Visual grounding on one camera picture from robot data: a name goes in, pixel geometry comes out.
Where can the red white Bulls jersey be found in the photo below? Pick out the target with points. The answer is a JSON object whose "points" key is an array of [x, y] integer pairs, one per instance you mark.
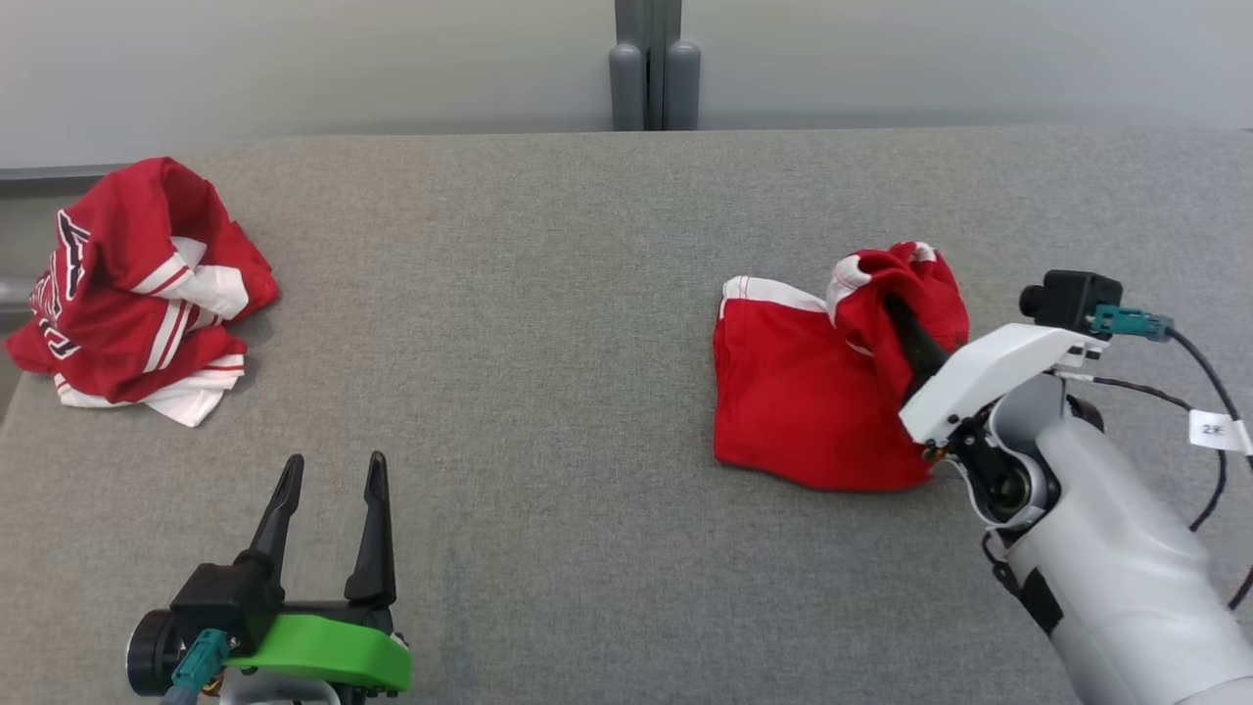
{"points": [[117, 294]]}

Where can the grey round post foot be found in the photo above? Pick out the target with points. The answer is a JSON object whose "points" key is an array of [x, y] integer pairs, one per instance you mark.
{"points": [[682, 90], [626, 93]]}

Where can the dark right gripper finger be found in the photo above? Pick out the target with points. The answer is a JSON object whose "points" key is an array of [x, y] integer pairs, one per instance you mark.
{"points": [[918, 343]]}

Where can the red white Bulls shorts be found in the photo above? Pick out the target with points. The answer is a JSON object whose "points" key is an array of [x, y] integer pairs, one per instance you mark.
{"points": [[803, 401]]}

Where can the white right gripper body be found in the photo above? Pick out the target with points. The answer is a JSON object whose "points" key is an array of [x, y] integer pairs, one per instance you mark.
{"points": [[989, 367]]}

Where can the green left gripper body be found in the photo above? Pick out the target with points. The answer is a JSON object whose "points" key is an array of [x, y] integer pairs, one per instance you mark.
{"points": [[333, 651]]}

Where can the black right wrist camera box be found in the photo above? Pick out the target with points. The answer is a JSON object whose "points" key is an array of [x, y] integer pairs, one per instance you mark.
{"points": [[1077, 299]]}

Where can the grey partition post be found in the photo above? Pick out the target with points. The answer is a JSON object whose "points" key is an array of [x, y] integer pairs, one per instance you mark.
{"points": [[654, 29]]}

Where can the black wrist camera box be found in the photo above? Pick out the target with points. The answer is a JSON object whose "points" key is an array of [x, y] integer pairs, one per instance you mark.
{"points": [[1077, 299], [225, 602]]}

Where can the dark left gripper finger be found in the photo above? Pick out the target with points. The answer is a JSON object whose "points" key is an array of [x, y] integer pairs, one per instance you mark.
{"points": [[374, 568], [274, 534]]}

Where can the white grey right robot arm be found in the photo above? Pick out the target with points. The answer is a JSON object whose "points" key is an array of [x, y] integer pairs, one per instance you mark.
{"points": [[1116, 558]]}

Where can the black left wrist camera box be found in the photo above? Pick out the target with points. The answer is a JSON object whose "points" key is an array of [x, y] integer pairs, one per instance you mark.
{"points": [[225, 602]]}

